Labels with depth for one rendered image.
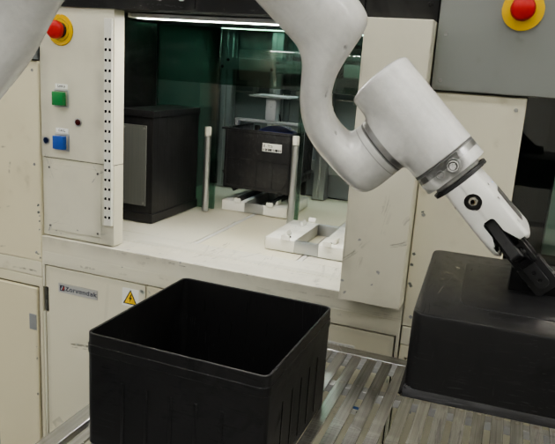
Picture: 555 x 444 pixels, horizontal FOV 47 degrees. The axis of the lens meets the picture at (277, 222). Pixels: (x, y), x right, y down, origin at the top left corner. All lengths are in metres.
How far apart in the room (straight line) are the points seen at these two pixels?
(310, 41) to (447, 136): 0.20
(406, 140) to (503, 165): 0.45
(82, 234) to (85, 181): 0.13
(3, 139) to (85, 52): 0.32
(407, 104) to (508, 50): 0.45
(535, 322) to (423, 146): 0.24
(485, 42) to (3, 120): 1.10
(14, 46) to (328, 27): 0.34
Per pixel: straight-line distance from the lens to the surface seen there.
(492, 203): 0.78
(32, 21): 0.75
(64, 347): 1.72
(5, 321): 1.81
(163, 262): 1.47
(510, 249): 0.79
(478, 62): 1.21
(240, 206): 1.93
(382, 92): 0.79
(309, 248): 1.53
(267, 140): 1.87
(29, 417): 1.88
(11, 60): 0.78
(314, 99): 0.77
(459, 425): 1.13
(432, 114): 0.79
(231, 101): 2.26
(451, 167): 0.78
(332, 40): 0.76
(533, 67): 1.20
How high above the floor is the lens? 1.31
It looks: 14 degrees down
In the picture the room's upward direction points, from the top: 4 degrees clockwise
